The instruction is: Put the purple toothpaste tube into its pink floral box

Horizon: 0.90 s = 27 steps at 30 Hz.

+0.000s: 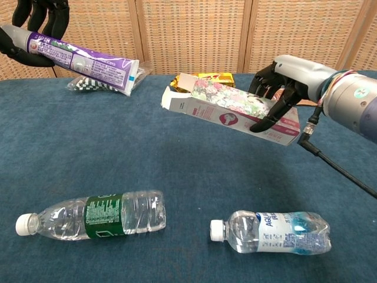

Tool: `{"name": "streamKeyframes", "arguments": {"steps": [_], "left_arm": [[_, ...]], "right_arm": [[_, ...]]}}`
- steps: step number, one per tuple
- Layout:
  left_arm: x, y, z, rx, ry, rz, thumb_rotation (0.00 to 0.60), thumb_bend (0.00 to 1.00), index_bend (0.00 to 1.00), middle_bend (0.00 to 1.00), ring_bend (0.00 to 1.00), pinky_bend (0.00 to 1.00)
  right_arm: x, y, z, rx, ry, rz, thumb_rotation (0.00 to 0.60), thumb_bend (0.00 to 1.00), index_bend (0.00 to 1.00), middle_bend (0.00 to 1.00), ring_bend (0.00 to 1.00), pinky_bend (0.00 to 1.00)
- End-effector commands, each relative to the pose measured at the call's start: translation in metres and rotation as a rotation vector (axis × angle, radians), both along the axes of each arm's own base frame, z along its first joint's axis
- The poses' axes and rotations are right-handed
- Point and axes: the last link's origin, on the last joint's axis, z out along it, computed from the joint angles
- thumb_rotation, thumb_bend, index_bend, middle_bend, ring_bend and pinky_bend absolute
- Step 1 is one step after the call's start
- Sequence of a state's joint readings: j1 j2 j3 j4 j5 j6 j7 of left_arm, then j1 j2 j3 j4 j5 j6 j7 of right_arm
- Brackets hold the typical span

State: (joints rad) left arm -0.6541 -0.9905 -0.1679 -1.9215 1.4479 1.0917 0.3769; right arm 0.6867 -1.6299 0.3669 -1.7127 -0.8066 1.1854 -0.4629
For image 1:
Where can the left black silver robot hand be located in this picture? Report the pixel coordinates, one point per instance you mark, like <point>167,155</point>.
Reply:
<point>38,16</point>

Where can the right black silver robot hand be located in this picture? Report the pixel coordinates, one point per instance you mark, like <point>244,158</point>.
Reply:
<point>294,76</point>

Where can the purple white toothpaste tube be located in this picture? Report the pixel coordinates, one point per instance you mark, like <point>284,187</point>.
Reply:
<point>88,65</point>

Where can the floral pink white box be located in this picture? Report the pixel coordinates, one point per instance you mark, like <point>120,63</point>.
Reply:
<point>218,109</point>

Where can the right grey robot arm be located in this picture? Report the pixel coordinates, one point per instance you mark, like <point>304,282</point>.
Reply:
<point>350,100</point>

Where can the blue label water bottle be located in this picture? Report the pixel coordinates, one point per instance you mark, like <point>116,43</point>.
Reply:
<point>279,233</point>

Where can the green label water bottle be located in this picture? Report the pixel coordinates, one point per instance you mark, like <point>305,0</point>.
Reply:
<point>103,216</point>

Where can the yellow biscuit pack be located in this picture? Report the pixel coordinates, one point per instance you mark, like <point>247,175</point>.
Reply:
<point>218,79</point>

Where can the striped cloth in plastic bag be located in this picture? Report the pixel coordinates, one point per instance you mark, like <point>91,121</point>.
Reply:
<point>88,84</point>

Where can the woven wooden folding screen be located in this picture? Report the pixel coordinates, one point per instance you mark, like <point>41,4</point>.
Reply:
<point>191,35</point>

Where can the blue table mat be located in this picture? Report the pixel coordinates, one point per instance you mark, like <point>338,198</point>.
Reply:
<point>147,153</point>

